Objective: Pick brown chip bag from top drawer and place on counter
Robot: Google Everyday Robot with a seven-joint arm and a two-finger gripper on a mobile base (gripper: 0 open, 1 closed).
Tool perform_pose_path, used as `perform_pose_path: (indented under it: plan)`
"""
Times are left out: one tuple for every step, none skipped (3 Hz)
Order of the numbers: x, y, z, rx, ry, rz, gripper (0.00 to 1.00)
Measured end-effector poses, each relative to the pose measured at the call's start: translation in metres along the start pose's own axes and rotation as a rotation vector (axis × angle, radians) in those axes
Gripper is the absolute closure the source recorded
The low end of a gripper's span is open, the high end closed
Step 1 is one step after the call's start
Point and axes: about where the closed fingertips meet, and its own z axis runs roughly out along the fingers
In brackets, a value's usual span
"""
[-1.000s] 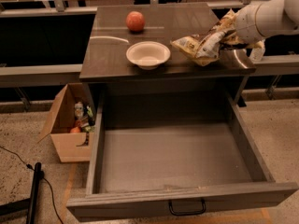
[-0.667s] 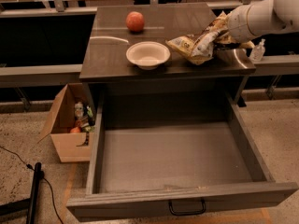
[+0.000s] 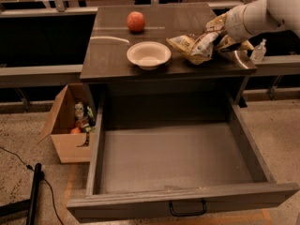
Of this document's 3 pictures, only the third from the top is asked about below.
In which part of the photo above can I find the black cable on floor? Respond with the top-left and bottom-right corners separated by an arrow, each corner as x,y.
0,145 -> 65,225

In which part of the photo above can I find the cardboard box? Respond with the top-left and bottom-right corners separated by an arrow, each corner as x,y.
37,83 -> 94,163

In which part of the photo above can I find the red apple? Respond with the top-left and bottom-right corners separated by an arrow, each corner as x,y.
127,11 -> 145,33

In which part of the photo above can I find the brown chip bag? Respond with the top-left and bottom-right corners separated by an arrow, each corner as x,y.
167,14 -> 254,65

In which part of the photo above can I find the dark wooden counter cabinet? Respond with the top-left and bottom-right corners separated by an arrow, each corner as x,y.
80,3 -> 257,107

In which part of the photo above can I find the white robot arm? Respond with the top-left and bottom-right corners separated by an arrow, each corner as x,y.
225,0 -> 300,42

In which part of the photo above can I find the white paper bowl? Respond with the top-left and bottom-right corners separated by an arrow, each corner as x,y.
127,41 -> 172,70

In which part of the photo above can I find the white bottle in box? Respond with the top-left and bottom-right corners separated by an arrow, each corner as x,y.
74,102 -> 84,119

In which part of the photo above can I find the black drawer handle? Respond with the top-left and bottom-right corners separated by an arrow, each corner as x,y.
169,201 -> 207,218

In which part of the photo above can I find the open grey drawer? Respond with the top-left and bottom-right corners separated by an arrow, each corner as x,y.
67,91 -> 299,222

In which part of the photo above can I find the red fruit in box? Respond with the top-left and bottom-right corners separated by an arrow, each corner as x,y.
70,127 -> 82,134

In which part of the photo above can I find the black stand leg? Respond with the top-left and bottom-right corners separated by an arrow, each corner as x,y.
0,163 -> 44,225

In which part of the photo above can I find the clear sanitizer bottle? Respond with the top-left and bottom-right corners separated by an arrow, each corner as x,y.
250,39 -> 266,62

